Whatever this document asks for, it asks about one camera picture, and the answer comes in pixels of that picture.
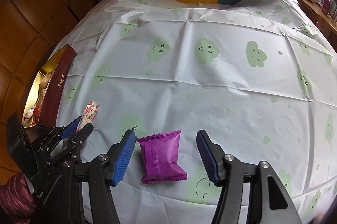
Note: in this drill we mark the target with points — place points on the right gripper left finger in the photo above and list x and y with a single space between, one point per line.
63 202

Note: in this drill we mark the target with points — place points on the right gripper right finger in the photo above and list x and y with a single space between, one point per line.
269 201

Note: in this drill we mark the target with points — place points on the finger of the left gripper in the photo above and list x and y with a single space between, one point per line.
79 137
70 129

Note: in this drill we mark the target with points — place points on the white floral snack bar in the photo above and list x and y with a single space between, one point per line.
88 115

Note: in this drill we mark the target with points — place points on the purple snack packet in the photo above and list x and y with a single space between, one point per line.
160 158

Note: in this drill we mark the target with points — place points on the red candy packet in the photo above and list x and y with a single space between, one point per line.
31 117

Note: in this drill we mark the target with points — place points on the gold and brown tin box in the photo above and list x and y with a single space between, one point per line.
59 64

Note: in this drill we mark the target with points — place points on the maroon quilted sleeve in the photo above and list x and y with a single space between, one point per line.
17 201

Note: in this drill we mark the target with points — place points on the white cloud-print tablecloth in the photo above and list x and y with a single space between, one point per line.
258 77

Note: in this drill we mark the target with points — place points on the wooden side shelf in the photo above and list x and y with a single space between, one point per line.
323 22

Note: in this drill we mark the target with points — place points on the purple bottle on shelf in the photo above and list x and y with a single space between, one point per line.
326 6

